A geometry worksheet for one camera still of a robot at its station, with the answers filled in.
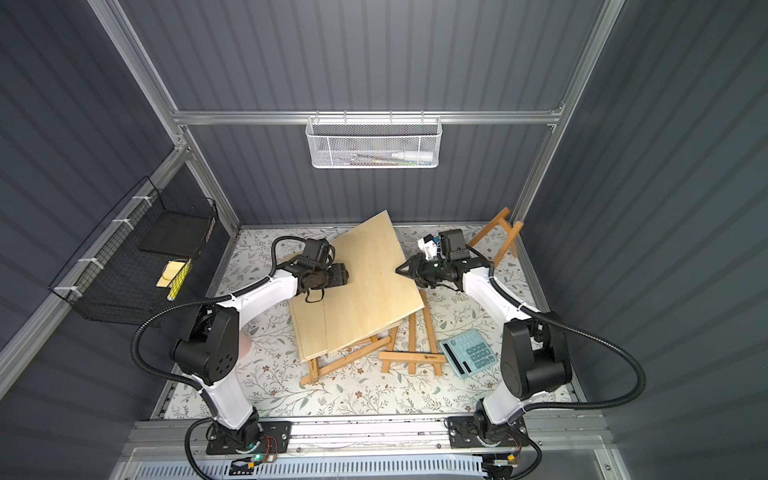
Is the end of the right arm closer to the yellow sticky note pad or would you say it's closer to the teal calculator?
the teal calculator

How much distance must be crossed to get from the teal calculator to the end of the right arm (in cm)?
21

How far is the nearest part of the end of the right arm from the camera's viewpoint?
0.67 metres

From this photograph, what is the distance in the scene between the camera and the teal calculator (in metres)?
0.84
